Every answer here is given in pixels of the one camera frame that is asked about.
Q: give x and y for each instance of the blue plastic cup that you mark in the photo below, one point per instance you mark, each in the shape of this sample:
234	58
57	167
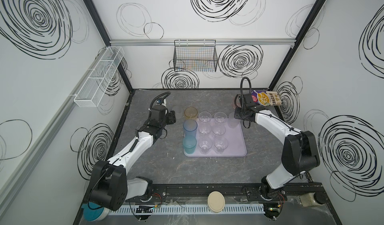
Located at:
190	127

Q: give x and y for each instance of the frosted dotted glass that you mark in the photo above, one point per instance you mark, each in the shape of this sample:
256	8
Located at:
232	121
221	144

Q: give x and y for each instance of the snack bag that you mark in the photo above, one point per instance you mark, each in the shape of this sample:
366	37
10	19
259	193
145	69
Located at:
266	98

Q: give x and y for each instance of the jar with black lid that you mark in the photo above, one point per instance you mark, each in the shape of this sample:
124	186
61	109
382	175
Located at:
313	199

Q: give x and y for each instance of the black wire basket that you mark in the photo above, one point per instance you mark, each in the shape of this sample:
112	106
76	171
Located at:
195	55

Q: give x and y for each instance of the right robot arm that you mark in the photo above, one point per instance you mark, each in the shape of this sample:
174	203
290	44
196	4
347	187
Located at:
300	153

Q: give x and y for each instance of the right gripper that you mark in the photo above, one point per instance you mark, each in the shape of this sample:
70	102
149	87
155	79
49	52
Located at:
250	102

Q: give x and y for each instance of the beige round lid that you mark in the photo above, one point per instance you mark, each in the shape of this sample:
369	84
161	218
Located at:
216	202

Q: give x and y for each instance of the clear faceted glass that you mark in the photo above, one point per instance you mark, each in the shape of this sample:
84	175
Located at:
204	128

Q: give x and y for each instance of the teal plastic cup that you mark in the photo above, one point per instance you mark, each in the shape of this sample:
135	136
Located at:
189	144

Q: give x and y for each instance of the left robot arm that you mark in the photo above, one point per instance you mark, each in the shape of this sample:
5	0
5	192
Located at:
109	187

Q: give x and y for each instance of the black mounting rail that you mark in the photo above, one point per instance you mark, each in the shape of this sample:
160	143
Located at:
254	192

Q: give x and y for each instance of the clear glass back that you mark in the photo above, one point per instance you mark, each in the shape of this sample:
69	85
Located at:
219	129

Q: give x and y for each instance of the lilac plastic tray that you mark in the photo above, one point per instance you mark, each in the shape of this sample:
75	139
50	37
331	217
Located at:
236	148

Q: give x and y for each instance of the white wire shelf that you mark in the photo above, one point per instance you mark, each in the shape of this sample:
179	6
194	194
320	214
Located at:
96	84

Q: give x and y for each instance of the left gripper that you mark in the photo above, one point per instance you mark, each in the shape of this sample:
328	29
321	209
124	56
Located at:
170	117

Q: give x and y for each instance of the white cable duct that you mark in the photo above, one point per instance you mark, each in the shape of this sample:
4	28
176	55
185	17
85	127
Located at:
229	209

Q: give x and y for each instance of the yellow plastic cup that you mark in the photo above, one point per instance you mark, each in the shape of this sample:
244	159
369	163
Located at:
190	113

